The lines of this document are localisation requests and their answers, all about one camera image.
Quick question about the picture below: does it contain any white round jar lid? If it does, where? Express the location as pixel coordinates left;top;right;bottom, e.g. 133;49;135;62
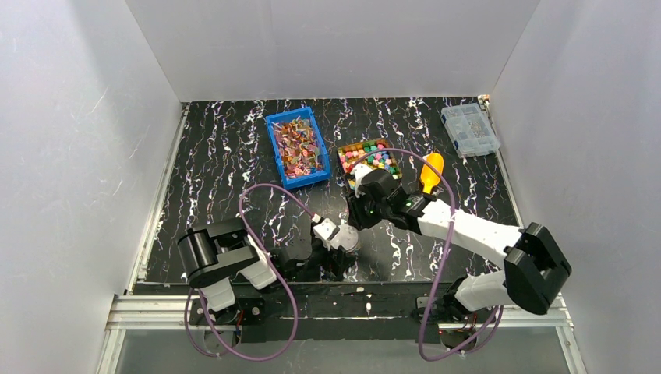
330;224;360;251

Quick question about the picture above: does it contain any gold tray of star candies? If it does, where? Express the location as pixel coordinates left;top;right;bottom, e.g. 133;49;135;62
336;138;403;192

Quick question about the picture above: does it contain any orange plastic scoop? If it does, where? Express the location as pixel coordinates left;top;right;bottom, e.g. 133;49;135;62
419;153;444;195

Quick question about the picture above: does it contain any blue plastic candy bin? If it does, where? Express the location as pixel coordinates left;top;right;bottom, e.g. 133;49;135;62
265;107;332;190

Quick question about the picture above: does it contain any clear round plastic jar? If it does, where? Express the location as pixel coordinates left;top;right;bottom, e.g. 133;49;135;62
338;249;358;262

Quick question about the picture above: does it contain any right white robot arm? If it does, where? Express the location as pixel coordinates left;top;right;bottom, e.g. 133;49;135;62
347;164;572;318

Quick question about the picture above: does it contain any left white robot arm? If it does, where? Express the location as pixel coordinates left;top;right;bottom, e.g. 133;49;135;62
177;217;359;324

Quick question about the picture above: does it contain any clear plastic organizer box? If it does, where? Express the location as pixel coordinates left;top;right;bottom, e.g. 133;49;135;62
440;103;500;158

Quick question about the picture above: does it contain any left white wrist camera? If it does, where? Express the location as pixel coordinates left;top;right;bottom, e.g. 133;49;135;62
311;214;341;250

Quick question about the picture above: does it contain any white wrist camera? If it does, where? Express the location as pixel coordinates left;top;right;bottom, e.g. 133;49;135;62
311;214;341;250
347;164;373;197

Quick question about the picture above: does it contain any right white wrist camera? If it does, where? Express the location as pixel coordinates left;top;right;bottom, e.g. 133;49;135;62
347;164;373;197

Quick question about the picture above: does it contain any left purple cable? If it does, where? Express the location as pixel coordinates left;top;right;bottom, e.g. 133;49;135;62
183;184;327;362

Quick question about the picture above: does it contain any purple cable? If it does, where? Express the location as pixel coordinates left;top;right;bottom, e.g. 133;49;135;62
183;184;327;362
348;148;504;362

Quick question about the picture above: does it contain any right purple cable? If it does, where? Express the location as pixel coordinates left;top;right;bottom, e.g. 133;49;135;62
348;148;504;362

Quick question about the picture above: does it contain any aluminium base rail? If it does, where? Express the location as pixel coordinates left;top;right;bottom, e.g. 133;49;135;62
97;295;586;373

